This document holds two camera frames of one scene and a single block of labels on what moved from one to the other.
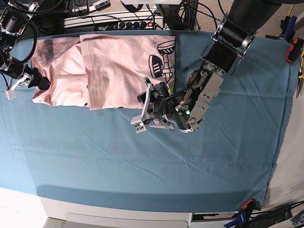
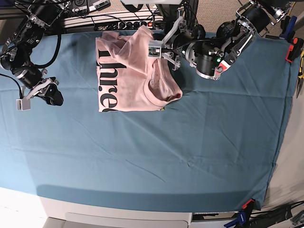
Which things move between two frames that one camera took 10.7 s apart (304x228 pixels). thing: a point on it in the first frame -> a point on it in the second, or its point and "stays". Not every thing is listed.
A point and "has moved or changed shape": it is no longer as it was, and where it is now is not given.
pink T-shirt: [102, 71] has moved or changed shape
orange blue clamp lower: [243, 215] stays
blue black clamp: [288, 26] stays
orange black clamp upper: [294, 51] stays
